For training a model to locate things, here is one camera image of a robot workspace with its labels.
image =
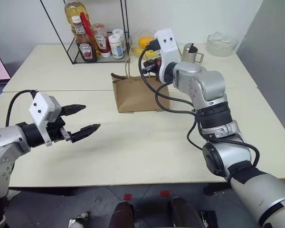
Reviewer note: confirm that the black table foot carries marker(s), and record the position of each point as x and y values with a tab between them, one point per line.
216	188

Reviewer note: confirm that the brown paper bag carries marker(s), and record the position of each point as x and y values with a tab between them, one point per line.
140	95

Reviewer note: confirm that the black box floor object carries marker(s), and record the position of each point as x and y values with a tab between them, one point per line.
209	218

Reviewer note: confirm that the yellow fruit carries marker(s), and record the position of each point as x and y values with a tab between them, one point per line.
145	41

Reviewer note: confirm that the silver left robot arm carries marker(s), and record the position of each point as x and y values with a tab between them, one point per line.
4	145

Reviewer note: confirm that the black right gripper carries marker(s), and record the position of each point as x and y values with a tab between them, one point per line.
156	64

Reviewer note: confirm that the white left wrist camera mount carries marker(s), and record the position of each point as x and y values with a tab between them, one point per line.
44	109

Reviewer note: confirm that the silver metal floor object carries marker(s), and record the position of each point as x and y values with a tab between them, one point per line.
79	221

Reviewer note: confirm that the large Heinz ketchup bottle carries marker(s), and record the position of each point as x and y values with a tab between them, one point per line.
85	47

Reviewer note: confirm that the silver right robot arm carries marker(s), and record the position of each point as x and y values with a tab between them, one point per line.
209	95

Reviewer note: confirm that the small red ketchup squeeze bottle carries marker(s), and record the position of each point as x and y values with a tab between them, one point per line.
102	40

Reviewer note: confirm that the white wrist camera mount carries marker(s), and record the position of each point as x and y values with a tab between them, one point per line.
167	45
44	109

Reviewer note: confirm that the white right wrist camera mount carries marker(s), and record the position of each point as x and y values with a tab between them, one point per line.
167	45

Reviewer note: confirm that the yellow cooking oil bottle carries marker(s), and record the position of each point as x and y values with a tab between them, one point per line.
76	12

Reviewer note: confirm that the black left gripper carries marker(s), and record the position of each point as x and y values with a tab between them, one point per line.
55	129

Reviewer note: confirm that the stainless steel pitcher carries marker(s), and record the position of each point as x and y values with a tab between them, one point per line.
188	54

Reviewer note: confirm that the dark rounded shape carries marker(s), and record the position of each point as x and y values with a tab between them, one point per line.
184	213
122	216

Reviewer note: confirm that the clear plastic bag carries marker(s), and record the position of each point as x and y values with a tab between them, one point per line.
136	40

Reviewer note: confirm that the white seasoning jar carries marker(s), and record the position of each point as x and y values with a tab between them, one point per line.
120	34
116	48

